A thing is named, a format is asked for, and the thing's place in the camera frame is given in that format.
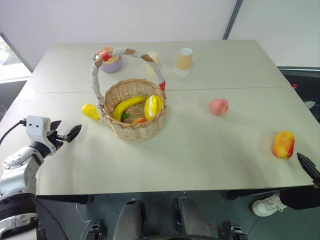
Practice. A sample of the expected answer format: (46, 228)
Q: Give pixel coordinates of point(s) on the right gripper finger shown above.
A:
(309, 167)

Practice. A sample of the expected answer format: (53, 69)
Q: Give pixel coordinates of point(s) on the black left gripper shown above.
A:
(56, 143)

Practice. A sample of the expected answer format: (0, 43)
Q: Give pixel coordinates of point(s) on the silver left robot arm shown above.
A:
(15, 175)

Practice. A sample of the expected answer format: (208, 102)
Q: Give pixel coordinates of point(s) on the yellow and white fruit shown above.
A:
(153, 106)

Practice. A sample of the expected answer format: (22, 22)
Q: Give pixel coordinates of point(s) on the black trouser leg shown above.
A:
(301, 198)

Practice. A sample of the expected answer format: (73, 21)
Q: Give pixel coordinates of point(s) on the orange red mango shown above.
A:
(283, 145)

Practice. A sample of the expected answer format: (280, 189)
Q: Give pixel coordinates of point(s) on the white sneaker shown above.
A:
(267, 206)

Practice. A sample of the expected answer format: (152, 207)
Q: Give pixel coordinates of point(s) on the small white object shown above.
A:
(310, 104)

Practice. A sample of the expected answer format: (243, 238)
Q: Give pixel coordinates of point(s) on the small green leaf piece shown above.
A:
(125, 116)

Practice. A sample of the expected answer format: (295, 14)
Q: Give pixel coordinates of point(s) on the yellow banana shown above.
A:
(125, 105)

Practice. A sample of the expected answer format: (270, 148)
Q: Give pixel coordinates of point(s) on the purple bowl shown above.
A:
(112, 68)

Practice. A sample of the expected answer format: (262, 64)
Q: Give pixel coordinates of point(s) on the small red object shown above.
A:
(295, 86)

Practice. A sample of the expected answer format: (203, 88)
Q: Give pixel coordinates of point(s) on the black caster wheel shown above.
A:
(235, 231)
(96, 231)

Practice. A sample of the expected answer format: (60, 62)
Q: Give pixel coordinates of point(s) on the pale cream food item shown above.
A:
(150, 70)

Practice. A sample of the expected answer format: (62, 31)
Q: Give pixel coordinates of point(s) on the pink peach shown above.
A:
(219, 106)

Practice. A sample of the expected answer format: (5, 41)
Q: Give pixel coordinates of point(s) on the dark rounded shape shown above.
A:
(130, 220)
(195, 220)

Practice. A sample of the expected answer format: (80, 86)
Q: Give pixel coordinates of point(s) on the brown paper cup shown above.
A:
(184, 62)

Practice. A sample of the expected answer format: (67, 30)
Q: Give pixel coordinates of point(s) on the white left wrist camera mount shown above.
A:
(37, 127)

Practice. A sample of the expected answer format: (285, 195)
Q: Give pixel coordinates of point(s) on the black table frame bar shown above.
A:
(250, 193)
(65, 199)

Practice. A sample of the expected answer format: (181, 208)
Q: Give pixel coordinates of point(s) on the grey wall strip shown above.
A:
(232, 18)

